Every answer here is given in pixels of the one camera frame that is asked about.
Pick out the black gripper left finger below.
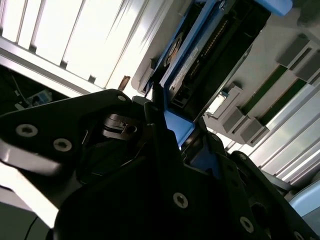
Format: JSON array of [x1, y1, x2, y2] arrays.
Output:
[[0, 88, 186, 176]]

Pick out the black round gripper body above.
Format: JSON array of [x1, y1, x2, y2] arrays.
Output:
[[53, 106, 241, 240]]

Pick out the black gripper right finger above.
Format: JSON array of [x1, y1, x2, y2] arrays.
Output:
[[197, 119, 320, 240]]

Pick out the hard disk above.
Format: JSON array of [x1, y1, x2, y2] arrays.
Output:
[[143, 0, 293, 181]]

